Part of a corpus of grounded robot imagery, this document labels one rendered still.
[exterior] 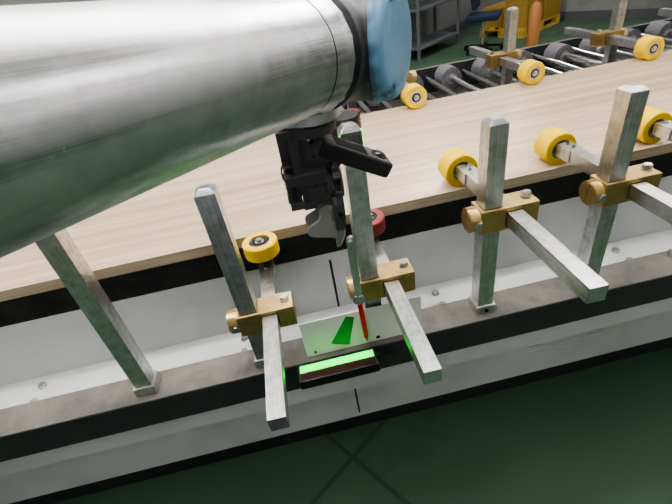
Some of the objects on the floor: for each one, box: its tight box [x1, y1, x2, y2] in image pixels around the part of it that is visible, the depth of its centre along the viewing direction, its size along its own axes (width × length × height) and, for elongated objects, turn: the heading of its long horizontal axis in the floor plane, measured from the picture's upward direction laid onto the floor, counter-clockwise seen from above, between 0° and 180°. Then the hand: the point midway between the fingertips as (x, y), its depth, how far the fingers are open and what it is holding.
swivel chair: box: [464, 0, 503, 56], centre depth 555 cm, size 56×53×95 cm
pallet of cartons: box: [480, 0, 561, 38], centre depth 639 cm, size 81×113×66 cm
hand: (342, 237), depth 69 cm, fingers closed
